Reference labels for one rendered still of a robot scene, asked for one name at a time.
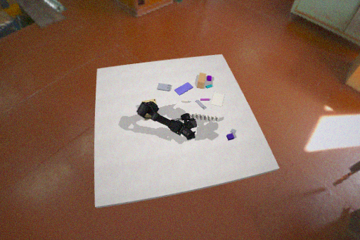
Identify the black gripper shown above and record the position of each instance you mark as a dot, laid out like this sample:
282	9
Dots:
186	117

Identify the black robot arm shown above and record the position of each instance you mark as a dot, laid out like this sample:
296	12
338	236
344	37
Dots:
175	126

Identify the brown block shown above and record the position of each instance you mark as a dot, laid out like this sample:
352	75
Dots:
201	80

